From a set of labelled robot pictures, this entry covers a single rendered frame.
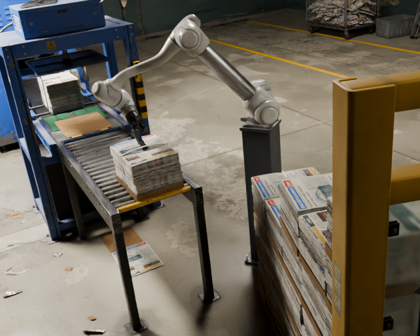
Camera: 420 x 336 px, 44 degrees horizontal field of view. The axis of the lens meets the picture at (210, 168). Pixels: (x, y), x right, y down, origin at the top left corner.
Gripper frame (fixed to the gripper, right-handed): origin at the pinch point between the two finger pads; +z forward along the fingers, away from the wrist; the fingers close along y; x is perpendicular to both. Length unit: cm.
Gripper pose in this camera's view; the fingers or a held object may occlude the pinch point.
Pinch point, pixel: (145, 139)
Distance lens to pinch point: 294.5
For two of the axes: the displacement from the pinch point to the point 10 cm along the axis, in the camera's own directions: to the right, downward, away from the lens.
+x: -8.8, 2.7, -3.8
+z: 4.5, 7.1, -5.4
